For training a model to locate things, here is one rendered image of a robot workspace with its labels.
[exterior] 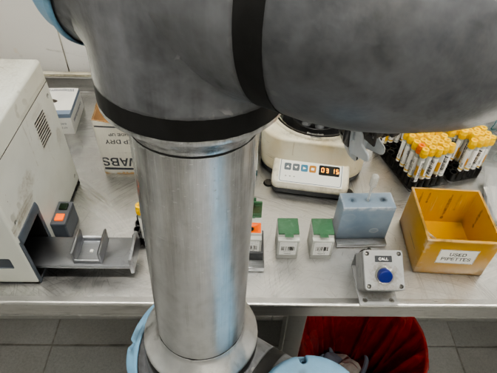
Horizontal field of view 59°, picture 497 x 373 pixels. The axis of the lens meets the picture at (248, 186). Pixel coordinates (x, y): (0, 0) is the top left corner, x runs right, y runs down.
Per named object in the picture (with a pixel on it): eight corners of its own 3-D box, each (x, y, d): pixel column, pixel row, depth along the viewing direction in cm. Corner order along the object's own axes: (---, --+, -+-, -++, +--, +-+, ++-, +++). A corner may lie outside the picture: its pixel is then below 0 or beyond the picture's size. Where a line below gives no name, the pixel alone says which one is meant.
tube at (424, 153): (406, 183, 101) (420, 146, 94) (413, 183, 101) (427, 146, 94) (410, 189, 100) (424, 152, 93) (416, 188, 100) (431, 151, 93)
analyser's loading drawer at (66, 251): (19, 271, 80) (9, 254, 76) (32, 243, 85) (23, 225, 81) (134, 273, 80) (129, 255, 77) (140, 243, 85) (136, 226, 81)
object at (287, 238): (276, 258, 86) (278, 236, 81) (274, 239, 89) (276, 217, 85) (296, 258, 86) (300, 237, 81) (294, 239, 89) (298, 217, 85)
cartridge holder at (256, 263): (235, 271, 84) (235, 260, 81) (237, 234, 90) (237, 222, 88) (263, 271, 84) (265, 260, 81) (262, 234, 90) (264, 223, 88)
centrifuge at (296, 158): (254, 190, 99) (256, 148, 90) (268, 114, 120) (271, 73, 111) (362, 204, 97) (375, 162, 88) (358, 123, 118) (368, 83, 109)
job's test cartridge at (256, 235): (239, 257, 84) (239, 236, 80) (239, 237, 88) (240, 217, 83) (260, 258, 84) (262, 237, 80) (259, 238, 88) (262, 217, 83)
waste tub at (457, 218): (411, 273, 85) (427, 240, 77) (397, 220, 94) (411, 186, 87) (481, 277, 84) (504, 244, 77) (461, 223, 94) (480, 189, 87)
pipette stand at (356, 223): (336, 247, 88) (345, 214, 81) (330, 220, 93) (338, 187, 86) (385, 246, 89) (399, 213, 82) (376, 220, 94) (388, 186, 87)
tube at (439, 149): (429, 185, 101) (446, 149, 94) (424, 187, 101) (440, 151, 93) (424, 180, 102) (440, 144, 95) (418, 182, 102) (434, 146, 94)
